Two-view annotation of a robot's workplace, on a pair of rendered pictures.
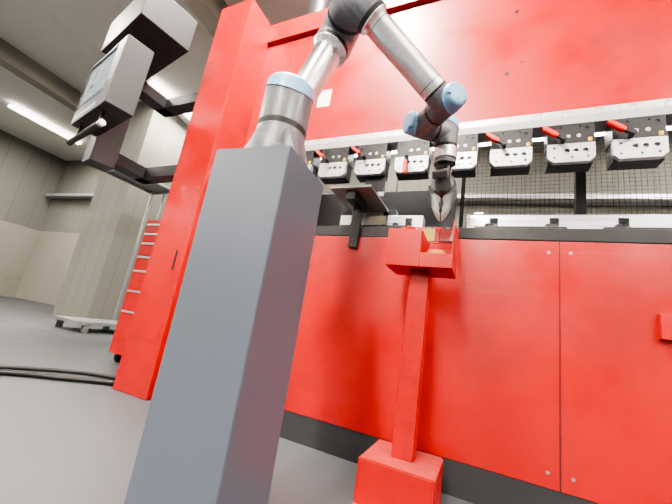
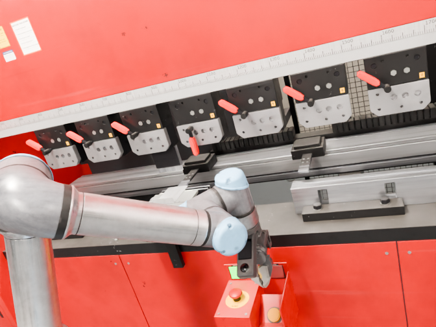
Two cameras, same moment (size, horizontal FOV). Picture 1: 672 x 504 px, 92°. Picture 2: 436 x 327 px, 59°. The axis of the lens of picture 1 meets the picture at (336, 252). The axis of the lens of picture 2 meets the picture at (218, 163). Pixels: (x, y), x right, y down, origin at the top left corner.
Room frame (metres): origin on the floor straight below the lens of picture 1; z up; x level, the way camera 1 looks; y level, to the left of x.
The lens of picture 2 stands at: (0.10, -0.26, 1.54)
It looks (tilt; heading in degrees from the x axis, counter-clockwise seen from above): 20 degrees down; 358
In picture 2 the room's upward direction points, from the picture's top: 16 degrees counter-clockwise
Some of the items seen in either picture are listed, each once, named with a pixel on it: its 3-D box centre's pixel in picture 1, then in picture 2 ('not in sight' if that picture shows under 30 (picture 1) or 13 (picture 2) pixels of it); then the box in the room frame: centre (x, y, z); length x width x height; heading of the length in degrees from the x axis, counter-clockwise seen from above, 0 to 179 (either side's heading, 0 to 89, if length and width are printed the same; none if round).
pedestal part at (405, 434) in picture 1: (412, 358); not in sight; (1.03, -0.28, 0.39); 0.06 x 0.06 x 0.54; 64
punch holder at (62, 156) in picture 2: (303, 168); (63, 144); (1.63, 0.25, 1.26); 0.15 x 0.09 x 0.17; 64
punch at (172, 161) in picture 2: (374, 187); (167, 159); (1.45, -0.14, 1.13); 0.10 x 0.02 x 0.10; 64
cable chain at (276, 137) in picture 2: not in sight; (252, 139); (1.72, -0.50, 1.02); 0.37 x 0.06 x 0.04; 64
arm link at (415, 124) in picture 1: (424, 123); (202, 213); (0.93, -0.22, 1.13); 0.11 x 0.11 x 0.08; 17
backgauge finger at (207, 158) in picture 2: not in sight; (193, 169); (1.59, -0.21, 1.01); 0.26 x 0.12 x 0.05; 154
